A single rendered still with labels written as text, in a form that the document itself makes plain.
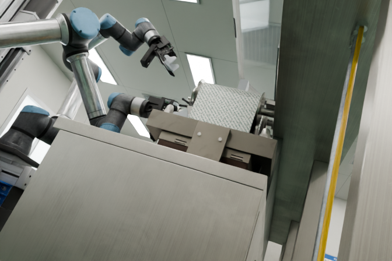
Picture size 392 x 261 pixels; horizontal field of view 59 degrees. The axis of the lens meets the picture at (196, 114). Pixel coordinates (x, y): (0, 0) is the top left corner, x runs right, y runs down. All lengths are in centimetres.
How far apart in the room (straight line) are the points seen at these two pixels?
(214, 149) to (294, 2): 46
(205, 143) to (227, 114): 31
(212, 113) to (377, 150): 94
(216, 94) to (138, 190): 55
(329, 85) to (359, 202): 58
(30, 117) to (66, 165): 71
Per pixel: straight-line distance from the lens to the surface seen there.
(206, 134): 101
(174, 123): 106
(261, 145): 100
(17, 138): 171
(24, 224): 107
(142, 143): 99
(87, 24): 137
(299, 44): 82
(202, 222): 89
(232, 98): 131
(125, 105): 136
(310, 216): 129
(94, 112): 146
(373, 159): 39
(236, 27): 206
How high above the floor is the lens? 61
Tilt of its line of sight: 24 degrees up
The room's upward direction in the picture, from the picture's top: 22 degrees clockwise
